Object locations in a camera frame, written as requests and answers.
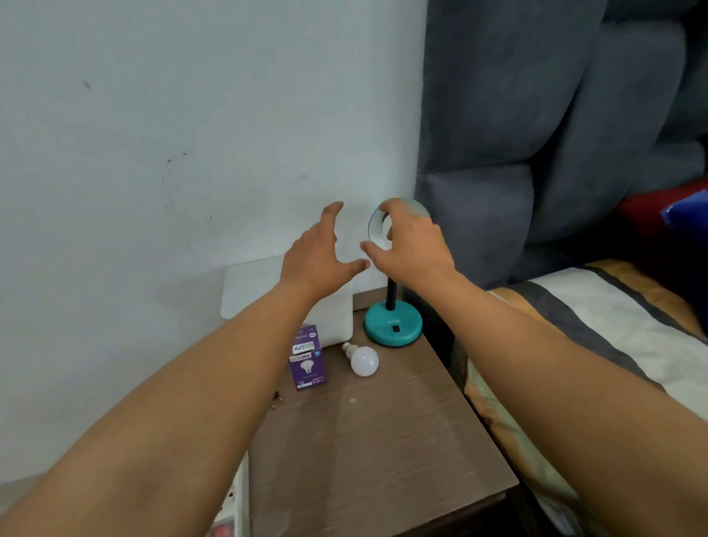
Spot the person's left hand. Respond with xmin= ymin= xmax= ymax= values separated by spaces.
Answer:
xmin=279 ymin=201 xmax=372 ymax=303

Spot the person's right hand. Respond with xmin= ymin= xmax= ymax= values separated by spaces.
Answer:
xmin=360 ymin=198 xmax=461 ymax=294

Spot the teal desk lamp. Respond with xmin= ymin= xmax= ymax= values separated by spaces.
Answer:
xmin=363 ymin=197 xmax=431 ymax=349

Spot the person's right forearm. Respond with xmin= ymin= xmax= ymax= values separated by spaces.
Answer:
xmin=412 ymin=270 xmax=708 ymax=537

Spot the person's left forearm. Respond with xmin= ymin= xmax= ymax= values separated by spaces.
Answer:
xmin=0 ymin=281 xmax=313 ymax=537

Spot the white light bulb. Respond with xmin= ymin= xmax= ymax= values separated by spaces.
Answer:
xmin=341 ymin=342 xmax=381 ymax=378

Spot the purple light bulb box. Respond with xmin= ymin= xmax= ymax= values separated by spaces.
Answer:
xmin=288 ymin=325 xmax=327 ymax=392

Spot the white rectangular box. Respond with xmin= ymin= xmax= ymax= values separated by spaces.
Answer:
xmin=220 ymin=254 xmax=354 ymax=350

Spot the brown wooden bedside table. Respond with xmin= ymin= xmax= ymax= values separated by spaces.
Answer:
xmin=248 ymin=286 xmax=521 ymax=537

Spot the grey upholstered headboard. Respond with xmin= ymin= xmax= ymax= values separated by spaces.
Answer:
xmin=414 ymin=0 xmax=708 ymax=291

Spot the striped bed sheet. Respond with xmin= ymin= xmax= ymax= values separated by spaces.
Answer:
xmin=451 ymin=259 xmax=708 ymax=537

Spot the white power strip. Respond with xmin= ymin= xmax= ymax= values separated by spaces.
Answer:
xmin=206 ymin=453 xmax=251 ymax=537

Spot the red pillow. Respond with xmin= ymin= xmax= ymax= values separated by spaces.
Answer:
xmin=616 ymin=178 xmax=708 ymax=240

